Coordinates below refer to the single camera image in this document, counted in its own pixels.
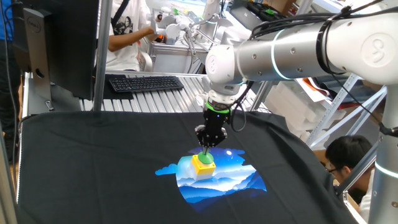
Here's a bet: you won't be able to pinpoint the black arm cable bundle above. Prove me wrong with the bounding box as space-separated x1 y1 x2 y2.
229 0 398 133

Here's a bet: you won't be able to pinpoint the yellow box green push button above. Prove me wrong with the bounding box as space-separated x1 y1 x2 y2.
190 151 217 182

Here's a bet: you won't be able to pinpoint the black t-shirt with sky print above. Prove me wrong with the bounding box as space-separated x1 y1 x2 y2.
15 110 358 224

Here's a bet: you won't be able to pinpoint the metal background table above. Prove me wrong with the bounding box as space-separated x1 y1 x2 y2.
147 40 208 75

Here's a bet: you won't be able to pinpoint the white foam blocks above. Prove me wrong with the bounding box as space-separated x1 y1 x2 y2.
264 82 346 141

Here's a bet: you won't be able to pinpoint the white metal rack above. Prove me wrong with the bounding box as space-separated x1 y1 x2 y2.
306 73 388 149

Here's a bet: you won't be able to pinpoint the black monitor with grey stand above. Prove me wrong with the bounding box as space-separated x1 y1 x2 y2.
11 0 100 111

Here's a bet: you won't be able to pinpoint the white chair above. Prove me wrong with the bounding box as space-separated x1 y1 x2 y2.
136 49 154 73

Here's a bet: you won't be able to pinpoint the grey metal pole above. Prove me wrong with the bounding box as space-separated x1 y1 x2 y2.
93 0 113 112

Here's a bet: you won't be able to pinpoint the black haired person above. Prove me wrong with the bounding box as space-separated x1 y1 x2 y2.
325 135 379 215

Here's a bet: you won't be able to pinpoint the aluminium frame profile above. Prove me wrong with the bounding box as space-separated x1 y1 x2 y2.
335 141 379 197
250 80 274 111

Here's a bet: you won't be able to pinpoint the black desk mat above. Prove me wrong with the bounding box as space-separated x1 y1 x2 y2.
93 73 134 101

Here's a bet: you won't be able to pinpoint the person in printed white shirt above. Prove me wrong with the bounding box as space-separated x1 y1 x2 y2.
105 0 159 72

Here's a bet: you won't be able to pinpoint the brown cardboard box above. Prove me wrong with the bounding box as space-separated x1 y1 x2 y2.
312 149 327 166

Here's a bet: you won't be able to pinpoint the black computer keyboard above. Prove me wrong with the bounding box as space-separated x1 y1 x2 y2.
108 75 185 93

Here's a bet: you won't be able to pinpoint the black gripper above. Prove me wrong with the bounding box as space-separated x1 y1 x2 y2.
195 109 231 155

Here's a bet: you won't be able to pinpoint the green flange ring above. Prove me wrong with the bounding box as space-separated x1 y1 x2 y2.
204 100 233 114

